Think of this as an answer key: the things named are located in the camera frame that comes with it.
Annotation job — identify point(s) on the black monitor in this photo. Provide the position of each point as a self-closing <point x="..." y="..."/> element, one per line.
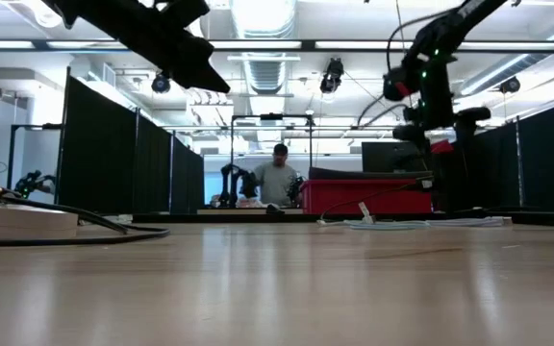
<point x="383" y="156"/>

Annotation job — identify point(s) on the black background rig frame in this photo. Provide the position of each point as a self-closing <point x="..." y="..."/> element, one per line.
<point x="36" y="127"/>
<point x="271" y="116"/>

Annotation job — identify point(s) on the light wood desk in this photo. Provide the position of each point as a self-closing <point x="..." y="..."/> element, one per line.
<point x="229" y="211"/>

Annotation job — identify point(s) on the black table frame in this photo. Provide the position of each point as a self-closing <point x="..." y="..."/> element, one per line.
<point x="238" y="218"/>

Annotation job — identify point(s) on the background black robot arm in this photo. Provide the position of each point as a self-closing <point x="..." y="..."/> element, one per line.
<point x="231" y="185"/>
<point x="32" y="182"/>
<point x="296" y="187"/>

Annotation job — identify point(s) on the black overhead frame beam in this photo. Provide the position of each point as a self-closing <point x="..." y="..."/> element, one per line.
<point x="308" y="45"/>

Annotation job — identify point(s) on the white power strip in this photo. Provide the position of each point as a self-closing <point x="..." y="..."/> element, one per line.
<point x="17" y="221"/>

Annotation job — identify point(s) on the red storage bin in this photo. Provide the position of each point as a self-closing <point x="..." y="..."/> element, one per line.
<point x="354" y="198"/>

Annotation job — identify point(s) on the person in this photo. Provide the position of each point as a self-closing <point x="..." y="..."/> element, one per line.
<point x="275" y="185"/>

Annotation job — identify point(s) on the black tower power strip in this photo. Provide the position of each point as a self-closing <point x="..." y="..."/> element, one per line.
<point x="447" y="187"/>

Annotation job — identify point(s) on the red bin rack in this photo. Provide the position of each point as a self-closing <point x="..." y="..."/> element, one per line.
<point x="443" y="147"/>

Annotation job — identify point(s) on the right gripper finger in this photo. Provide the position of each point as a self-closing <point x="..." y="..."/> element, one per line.
<point x="471" y="116"/>
<point x="409" y="133"/>

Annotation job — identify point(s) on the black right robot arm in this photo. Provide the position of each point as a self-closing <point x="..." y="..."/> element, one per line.
<point x="469" y="12"/>

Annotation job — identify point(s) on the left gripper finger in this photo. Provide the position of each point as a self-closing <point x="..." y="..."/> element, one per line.
<point x="207" y="62"/>
<point x="197" y="82"/>

